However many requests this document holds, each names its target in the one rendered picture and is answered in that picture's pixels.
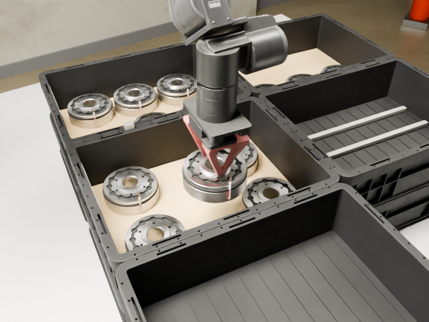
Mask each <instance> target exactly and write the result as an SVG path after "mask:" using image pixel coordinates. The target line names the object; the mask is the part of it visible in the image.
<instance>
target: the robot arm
mask: <svg viewBox="0 0 429 322"><path fill-rule="evenodd" d="M230 5H231V0H169V7H170V15H171V18H172V21H173V23H174V25H175V26H176V27H177V28H178V29H179V30H180V33H181V35H182V36H183V40H184V43H185V45H186V46H187V45H192V44H195V43H196V96H195V97H191V98H186V99H184V100H183V108H184V109H187V111H188V112H189V115H186V116H184V117H183V121H184V122H185V124H186V126H187V127H188V129H189V131H190V133H191V135H192V136H193V138H194V140H195V142H196V143H197V146H198V147H199V149H200V151H201V153H202V155H203V157H206V156H207V157H208V159H209V161H210V163H211V165H212V166H213V169H214V171H215V173H216V175H217V176H220V175H223V174H226V172H227V171H228V169H229V167H230V166H231V164H232V163H233V161H234V159H235V158H236V157H237V156H238V155H239V154H240V152H242V150H243V149H244V148H245V147H246V146H247V144H248V143H249V142H250V138H249V137H248V136H247V135H248V134H250V133H251V129H252V124H251V123H250V122H249V121H248V120H247V119H246V118H245V117H244V116H243V115H242V114H241V113H240V111H239V110H238V109H237V108H236V103H237V84H238V73H239V71H240V72H241V73H242V74H245V75H248V74H251V73H255V72H259V71H261V70H265V69H267V68H271V67H274V66H278V65H281V64H283V63H284V62H285V60H286V58H287V56H288V51H289V47H288V42H287V38H286V36H285V33H284V32H283V31H282V29H281V28H280V27H278V26H277V23H276V20H275V18H274V17H273V16H272V15H261V16H256V17H248V18H247V17H242V18H238V19H234V20H233V17H232V14H231V11H230ZM230 147H232V148H231V150H230V152H229V154H228V156H227V158H226V160H225V162H224V164H223V166H222V167H220V164H219V162H218V159H217V154H218V151H221V150H223V149H226V148H230Z"/></svg>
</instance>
